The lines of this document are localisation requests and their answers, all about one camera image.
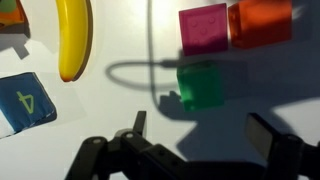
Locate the yellow banana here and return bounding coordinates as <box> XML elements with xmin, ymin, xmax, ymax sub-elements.
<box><xmin>54</xmin><ymin>0</ymin><xmax>94</xmax><ymax>83</ymax></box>

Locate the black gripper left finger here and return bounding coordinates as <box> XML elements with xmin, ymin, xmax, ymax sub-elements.
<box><xmin>65</xmin><ymin>110</ymin><xmax>201</xmax><ymax>180</ymax></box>

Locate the orange building block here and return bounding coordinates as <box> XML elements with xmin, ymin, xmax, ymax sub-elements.
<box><xmin>227</xmin><ymin>0</ymin><xmax>294</xmax><ymax>50</ymax></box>

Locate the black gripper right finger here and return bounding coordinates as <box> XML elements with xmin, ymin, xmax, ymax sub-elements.
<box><xmin>244</xmin><ymin>112</ymin><xmax>320</xmax><ymax>180</ymax></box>

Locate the green building block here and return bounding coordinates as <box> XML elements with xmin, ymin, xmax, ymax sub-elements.
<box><xmin>176</xmin><ymin>60</ymin><xmax>225</xmax><ymax>112</ymax></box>

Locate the blue card number four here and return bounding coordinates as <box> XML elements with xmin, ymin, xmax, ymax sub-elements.
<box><xmin>0</xmin><ymin>71</ymin><xmax>58</xmax><ymax>139</ymax></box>

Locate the pink building block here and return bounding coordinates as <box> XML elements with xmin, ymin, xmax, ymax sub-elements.
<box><xmin>178</xmin><ymin>2</ymin><xmax>230</xmax><ymax>57</ymax></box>

